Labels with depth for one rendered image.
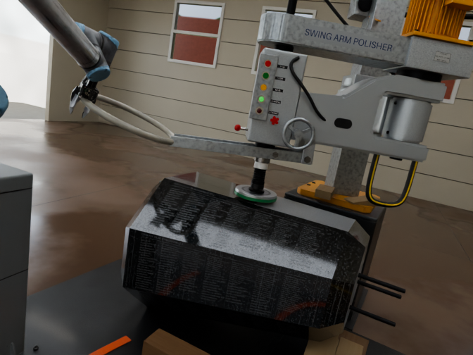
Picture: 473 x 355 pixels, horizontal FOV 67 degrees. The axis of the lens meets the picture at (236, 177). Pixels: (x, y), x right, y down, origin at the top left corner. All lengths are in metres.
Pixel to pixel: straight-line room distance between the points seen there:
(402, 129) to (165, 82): 8.03
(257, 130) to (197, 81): 7.37
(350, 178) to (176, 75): 7.28
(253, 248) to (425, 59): 1.12
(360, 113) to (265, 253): 0.77
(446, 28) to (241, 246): 1.32
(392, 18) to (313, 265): 1.61
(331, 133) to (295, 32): 0.48
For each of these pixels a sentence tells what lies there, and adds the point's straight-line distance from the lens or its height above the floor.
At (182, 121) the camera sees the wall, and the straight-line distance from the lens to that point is 9.13.
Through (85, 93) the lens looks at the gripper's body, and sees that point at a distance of 1.70.
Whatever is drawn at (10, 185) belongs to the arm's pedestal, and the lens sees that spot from 1.62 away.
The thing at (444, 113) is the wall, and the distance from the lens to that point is 7.88.
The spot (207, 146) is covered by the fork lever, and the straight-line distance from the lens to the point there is 1.71.
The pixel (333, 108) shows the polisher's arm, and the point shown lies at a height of 1.32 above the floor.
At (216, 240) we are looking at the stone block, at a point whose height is 0.63.
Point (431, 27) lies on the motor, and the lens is 1.89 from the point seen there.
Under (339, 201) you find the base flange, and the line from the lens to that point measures 2.36.
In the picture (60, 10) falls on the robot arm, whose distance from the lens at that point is 1.29.
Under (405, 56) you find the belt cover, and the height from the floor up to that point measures 1.59.
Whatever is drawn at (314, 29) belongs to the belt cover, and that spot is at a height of 1.63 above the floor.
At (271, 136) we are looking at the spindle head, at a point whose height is 1.14.
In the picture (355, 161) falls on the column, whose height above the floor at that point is 1.02.
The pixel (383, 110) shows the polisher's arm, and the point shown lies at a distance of 2.00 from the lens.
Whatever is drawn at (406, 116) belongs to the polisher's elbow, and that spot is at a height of 1.34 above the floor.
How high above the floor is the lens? 1.28
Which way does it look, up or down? 12 degrees down
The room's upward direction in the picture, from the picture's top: 10 degrees clockwise
